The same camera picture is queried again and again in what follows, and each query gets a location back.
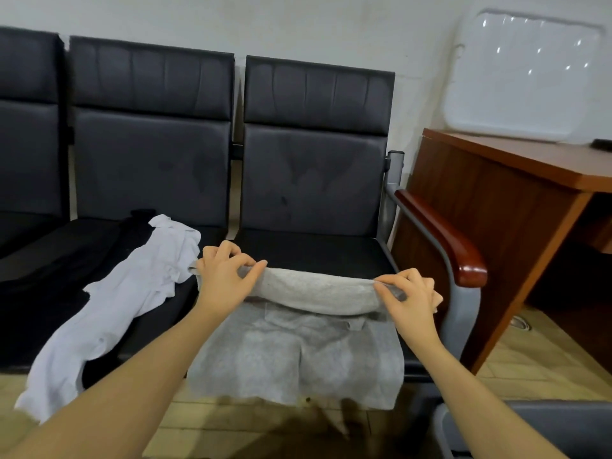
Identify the grey plastic storage bin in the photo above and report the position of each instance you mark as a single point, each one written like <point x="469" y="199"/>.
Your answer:
<point x="535" y="425"/>

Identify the round metal floor drain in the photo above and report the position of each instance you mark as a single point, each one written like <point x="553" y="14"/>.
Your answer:
<point x="521" y="323"/>

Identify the grey t-shirt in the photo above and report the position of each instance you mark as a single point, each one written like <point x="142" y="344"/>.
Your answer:
<point x="296" y="354"/>

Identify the pile of clothes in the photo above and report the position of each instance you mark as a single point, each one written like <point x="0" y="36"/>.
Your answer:
<point x="124" y="291"/>

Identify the person's left hand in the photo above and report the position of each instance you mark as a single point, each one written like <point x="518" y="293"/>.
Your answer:
<point x="225" y="277"/>

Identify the black board green print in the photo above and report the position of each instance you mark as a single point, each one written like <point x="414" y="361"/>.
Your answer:
<point x="601" y="144"/>

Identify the brown wooden bench armrest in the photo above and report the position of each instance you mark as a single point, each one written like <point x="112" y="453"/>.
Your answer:
<point x="445" y="234"/>

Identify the black leather bench seat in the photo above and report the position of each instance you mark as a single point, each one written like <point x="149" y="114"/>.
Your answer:
<point x="153" y="148"/>
<point x="311" y="157"/>
<point x="29" y="138"/>

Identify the person's right forearm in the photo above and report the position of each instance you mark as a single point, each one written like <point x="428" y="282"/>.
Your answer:
<point x="488" y="406"/>

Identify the white plastic tray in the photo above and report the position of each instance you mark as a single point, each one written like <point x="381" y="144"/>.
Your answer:
<point x="521" y="76"/>

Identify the person's left forearm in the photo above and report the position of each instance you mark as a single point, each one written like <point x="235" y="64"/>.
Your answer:
<point x="105" y="396"/>

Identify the brown wooden desk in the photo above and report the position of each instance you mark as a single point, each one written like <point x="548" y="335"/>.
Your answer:
<point x="507" y="196"/>

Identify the person's right hand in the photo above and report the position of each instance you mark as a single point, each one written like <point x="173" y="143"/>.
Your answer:
<point x="413" y="306"/>

